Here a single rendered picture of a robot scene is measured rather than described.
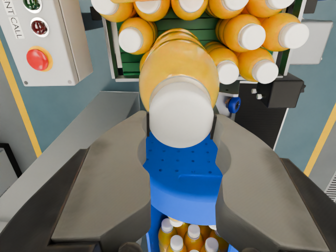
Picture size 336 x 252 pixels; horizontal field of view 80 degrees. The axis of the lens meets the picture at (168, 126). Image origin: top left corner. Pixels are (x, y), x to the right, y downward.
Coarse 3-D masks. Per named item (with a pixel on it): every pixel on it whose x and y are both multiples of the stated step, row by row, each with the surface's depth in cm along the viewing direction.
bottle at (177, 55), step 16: (176, 32) 21; (160, 48) 15; (176, 48) 15; (192, 48) 15; (144, 64) 16; (160, 64) 14; (176, 64) 13; (192, 64) 13; (208, 64) 14; (144, 80) 15; (160, 80) 13; (176, 80) 13; (192, 80) 13; (208, 80) 14; (144, 96) 15; (208, 96) 13
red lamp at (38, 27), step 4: (36, 20) 32; (32, 24) 32; (36, 24) 32; (40, 24) 32; (44, 24) 33; (32, 28) 32; (36, 28) 32; (40, 28) 32; (44, 28) 33; (36, 32) 32; (40, 32) 33; (44, 32) 33
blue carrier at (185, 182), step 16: (160, 144) 46; (208, 144) 46; (160, 160) 41; (176, 160) 42; (192, 160) 41; (208, 160) 41; (160, 176) 37; (176, 176) 37; (192, 176) 38; (208, 176) 37; (160, 192) 35; (176, 192) 34; (192, 192) 34; (208, 192) 34; (160, 208) 38; (176, 208) 35; (192, 208) 34; (208, 208) 33; (160, 224) 71; (208, 224) 36
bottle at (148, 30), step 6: (132, 18) 38; (138, 18) 38; (126, 24) 36; (132, 24) 36; (138, 24) 36; (144, 24) 38; (150, 24) 42; (120, 30) 37; (138, 30) 36; (144, 30) 37; (150, 30) 39; (156, 30) 48; (144, 36) 37; (150, 36) 39; (156, 36) 49; (144, 42) 37; (150, 42) 39; (144, 48) 39; (138, 54) 41
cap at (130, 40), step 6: (126, 30) 34; (132, 30) 34; (120, 36) 34; (126, 36) 34; (132, 36) 34; (138, 36) 34; (120, 42) 35; (126, 42) 35; (132, 42) 35; (138, 42) 35; (126, 48) 35; (132, 48) 35; (138, 48) 35
